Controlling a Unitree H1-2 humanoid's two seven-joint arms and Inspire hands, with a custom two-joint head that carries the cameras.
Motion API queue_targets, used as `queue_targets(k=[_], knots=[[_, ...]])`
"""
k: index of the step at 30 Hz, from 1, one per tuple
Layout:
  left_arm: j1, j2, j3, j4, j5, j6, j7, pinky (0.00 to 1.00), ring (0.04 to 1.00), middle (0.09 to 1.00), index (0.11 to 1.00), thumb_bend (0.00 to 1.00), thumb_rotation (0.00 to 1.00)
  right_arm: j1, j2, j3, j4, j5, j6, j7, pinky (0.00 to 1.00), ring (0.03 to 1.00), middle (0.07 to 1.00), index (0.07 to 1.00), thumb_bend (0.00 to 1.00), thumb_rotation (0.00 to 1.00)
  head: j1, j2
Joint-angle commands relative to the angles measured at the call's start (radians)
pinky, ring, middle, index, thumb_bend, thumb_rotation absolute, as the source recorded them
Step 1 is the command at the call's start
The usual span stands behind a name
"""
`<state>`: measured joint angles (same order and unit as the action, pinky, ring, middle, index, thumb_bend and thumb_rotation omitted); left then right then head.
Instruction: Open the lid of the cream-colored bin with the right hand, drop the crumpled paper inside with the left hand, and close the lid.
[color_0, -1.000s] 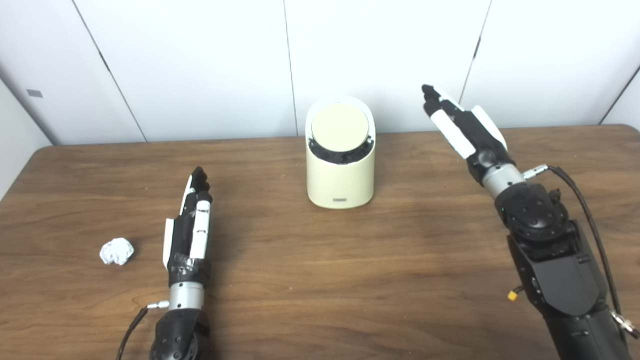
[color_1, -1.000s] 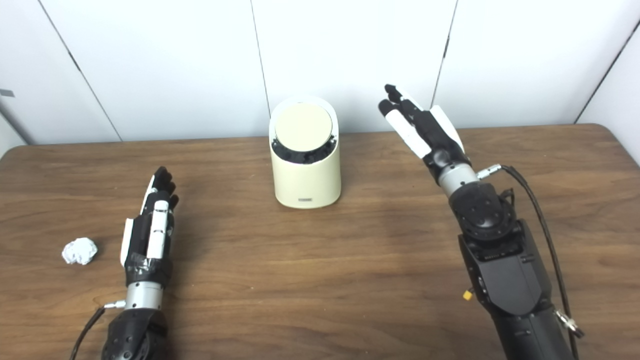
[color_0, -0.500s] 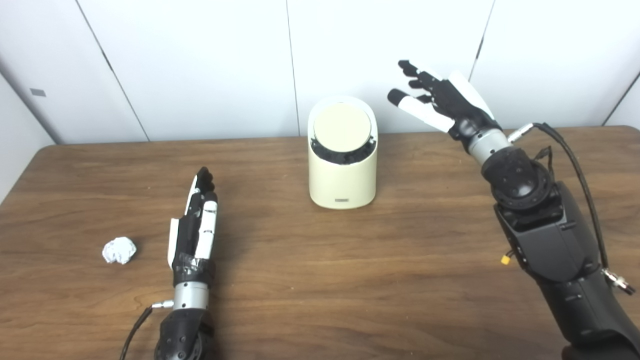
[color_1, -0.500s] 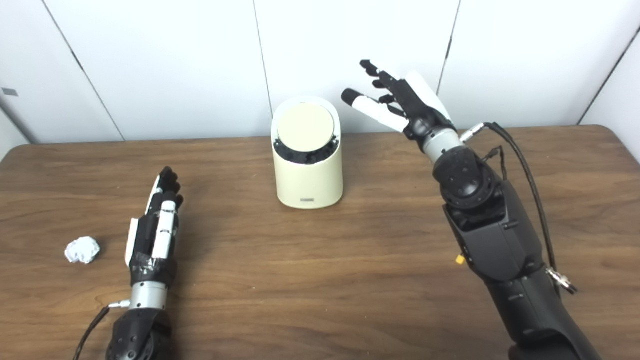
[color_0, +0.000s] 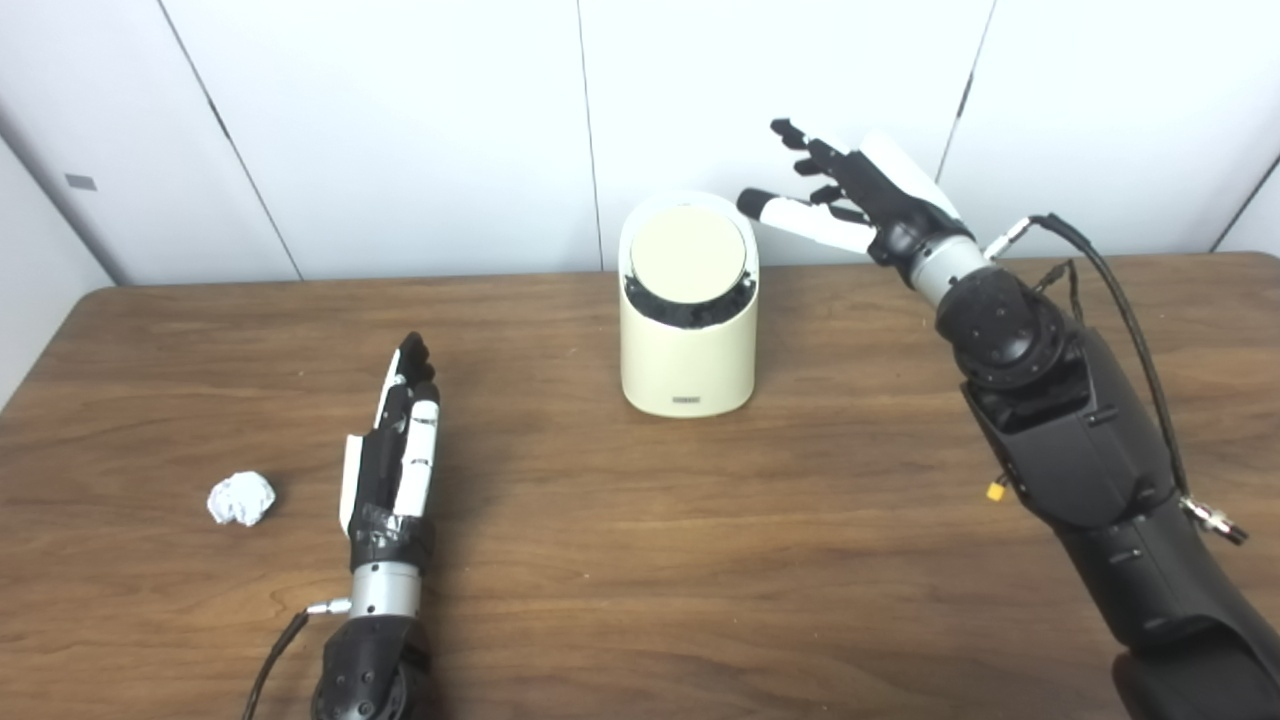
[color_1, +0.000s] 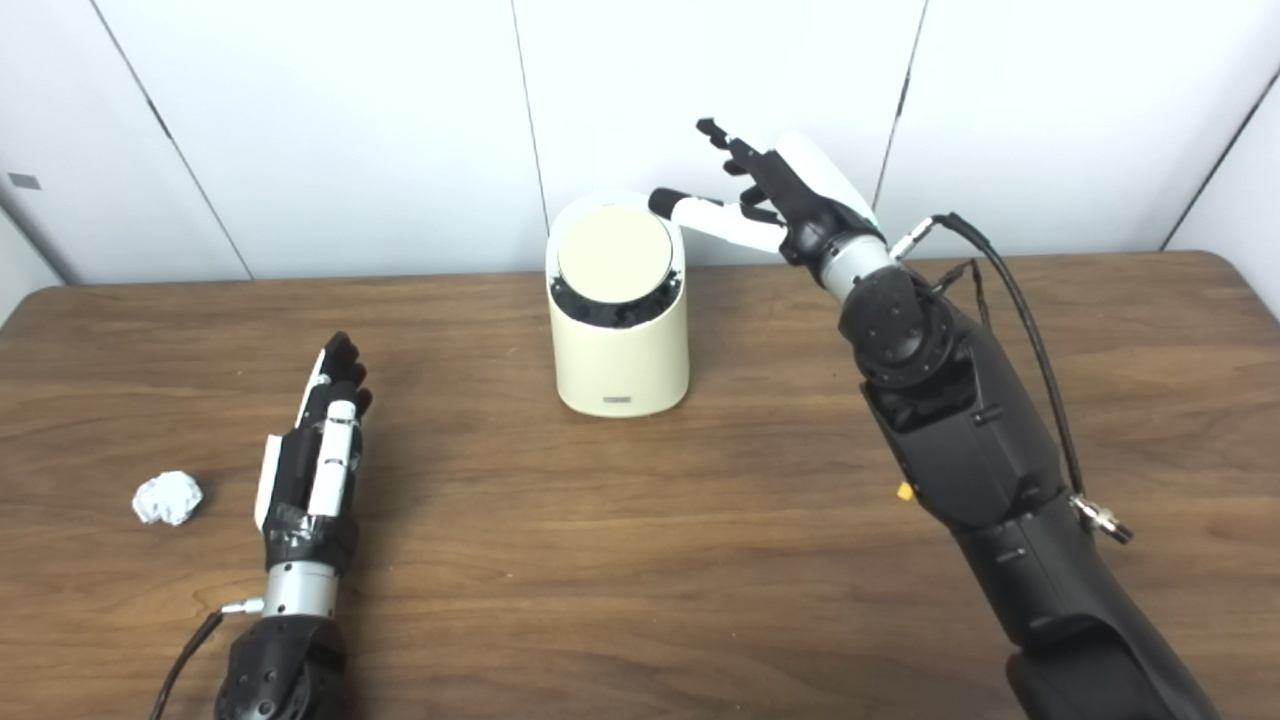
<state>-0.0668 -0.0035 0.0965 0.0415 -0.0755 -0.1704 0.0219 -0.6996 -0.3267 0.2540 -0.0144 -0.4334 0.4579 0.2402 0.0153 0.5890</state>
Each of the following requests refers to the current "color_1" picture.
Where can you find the white paper ball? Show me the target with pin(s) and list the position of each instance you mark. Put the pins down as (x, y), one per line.
(168, 498)

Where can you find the black bin liner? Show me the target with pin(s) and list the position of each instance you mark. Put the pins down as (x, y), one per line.
(615, 313)

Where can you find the black and white left hand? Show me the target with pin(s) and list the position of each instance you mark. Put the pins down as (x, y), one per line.
(300, 480)

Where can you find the cream round bin lid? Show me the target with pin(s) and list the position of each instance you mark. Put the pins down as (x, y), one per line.
(615, 250)

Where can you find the cream-colored bin body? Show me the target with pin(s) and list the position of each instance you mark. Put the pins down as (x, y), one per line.
(620, 365)

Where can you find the black and white right hand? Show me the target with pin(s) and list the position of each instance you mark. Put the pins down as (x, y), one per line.
(810, 215)

